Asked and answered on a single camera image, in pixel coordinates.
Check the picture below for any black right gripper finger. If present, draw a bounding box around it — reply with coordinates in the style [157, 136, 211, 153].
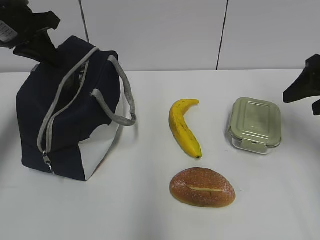
[312, 100, 320, 116]
[283, 54, 320, 103]

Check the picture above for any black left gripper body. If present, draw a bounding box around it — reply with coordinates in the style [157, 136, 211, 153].
[0, 0, 61, 48]

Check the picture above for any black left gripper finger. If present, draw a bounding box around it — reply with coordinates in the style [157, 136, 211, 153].
[13, 31, 63, 67]

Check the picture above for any green lid glass food container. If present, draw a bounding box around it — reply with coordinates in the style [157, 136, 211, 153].
[226, 97, 282, 155]

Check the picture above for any navy blue lunch bag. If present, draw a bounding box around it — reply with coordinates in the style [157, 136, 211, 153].
[16, 36, 137, 181]

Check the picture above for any yellow banana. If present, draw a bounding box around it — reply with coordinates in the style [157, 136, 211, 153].
[169, 98, 202, 159]

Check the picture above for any brown bread roll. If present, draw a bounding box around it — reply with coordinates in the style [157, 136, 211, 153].
[169, 167, 236, 208]

